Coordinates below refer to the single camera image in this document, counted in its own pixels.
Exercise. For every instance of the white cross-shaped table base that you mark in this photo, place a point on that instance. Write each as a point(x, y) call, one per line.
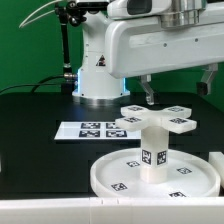
point(174, 119)

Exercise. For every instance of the white block at right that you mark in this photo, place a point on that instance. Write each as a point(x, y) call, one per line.
point(216, 159)

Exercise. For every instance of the white round table top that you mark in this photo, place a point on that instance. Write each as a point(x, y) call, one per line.
point(127, 173)

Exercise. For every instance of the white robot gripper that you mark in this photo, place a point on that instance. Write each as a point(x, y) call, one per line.
point(142, 47)

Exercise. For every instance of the white marker sheet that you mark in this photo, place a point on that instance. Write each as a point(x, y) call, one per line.
point(93, 130)

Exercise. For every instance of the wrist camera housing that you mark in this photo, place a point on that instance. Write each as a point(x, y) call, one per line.
point(125, 9)

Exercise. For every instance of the white front rail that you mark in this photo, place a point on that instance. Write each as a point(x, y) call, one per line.
point(113, 211)

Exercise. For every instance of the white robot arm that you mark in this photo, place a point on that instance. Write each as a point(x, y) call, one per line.
point(181, 14)

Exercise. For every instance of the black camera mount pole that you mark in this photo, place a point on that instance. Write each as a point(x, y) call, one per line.
point(68, 14)

